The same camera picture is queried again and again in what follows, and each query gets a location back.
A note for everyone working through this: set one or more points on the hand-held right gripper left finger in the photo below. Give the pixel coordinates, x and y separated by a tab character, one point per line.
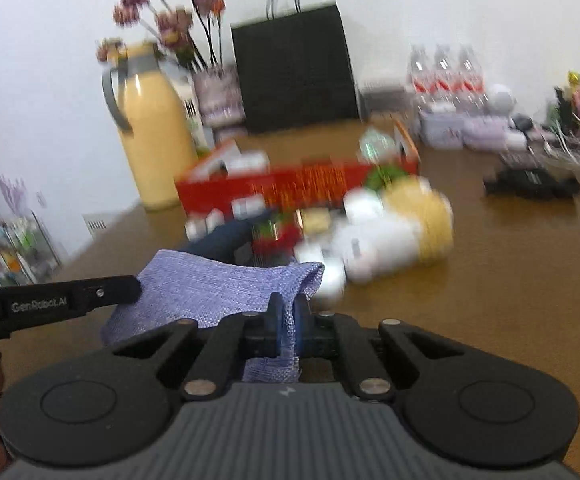
275	321

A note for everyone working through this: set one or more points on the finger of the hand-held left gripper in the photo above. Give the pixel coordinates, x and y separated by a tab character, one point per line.
115	290

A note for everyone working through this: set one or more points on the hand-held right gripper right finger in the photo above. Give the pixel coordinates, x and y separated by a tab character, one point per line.
306	331

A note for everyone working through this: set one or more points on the purple knitted cloth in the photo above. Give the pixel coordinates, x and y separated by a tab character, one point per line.
195	290

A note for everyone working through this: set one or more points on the red green snack packet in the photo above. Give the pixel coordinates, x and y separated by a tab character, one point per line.
276	234

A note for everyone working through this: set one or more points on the navy blue pouch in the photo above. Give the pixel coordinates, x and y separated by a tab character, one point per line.
220	242

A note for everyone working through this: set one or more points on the red cardboard box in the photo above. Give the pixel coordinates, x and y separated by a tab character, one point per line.
310	185

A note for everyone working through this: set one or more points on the yellow white plush toy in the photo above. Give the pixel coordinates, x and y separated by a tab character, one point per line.
420	220

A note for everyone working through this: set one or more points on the yellow thermos jug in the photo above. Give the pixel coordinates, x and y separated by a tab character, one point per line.
155	135

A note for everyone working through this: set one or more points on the white green milk carton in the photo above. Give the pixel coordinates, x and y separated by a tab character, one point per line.
196	120

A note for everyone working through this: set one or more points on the green clear plastic bag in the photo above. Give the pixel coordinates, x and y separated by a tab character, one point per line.
376	145

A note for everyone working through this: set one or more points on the purple knitted vase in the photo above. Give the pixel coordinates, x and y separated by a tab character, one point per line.
217	95

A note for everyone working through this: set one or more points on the white tin box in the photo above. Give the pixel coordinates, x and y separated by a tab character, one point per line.
440	130

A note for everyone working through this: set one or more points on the clear storage container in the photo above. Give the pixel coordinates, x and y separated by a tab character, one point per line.
382	92

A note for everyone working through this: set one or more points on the black paper bag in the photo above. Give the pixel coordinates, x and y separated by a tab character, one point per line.
295	70

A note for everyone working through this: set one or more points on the purple fluffy cloth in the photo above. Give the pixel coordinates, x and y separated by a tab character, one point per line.
485	132

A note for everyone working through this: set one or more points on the black glove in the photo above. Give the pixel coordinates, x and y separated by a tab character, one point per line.
530	182

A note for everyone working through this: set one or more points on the artificial flower bouquet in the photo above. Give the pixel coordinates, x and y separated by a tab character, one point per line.
170	25

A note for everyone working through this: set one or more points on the white round speaker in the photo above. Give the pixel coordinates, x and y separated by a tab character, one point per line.
500	101

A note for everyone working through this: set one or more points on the purple wall decal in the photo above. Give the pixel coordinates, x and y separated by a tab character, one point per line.
11	191

